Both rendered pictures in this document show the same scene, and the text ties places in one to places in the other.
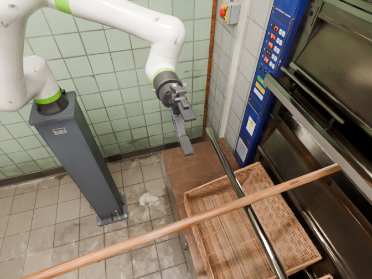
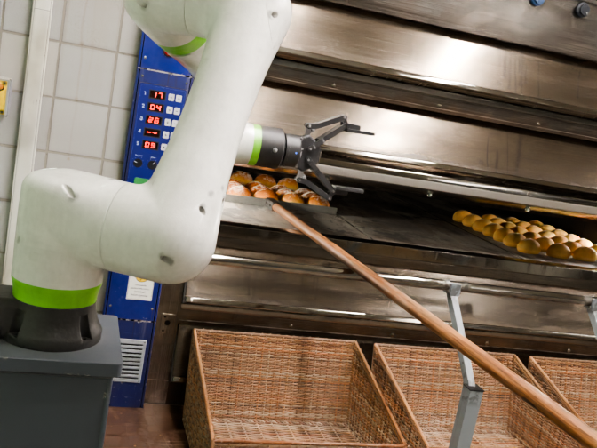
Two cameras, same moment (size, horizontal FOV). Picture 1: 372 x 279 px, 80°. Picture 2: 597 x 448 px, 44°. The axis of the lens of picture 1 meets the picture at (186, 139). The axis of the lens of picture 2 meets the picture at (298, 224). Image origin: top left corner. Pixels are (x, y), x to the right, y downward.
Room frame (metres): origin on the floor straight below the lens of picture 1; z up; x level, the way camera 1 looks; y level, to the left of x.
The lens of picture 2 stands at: (0.55, 1.72, 1.62)
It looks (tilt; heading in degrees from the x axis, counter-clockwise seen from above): 10 degrees down; 269
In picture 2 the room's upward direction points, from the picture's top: 11 degrees clockwise
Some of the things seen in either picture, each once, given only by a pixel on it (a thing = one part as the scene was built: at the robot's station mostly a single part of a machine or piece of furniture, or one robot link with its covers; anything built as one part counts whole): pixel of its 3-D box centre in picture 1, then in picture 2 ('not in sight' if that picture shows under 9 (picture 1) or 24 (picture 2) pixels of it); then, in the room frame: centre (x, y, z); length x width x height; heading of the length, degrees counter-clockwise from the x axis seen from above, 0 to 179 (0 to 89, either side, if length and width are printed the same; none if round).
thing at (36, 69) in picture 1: (36, 80); (70, 236); (0.86, 0.67, 1.36); 0.16 x 0.13 x 0.19; 168
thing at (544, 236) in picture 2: not in sight; (533, 235); (-0.46, -1.30, 1.21); 0.61 x 0.48 x 0.06; 106
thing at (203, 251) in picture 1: (240, 225); (289, 407); (0.45, -0.29, 0.72); 0.56 x 0.49 x 0.28; 17
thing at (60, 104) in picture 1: (51, 94); (13, 310); (0.93, 0.69, 1.23); 0.26 x 0.15 x 0.06; 17
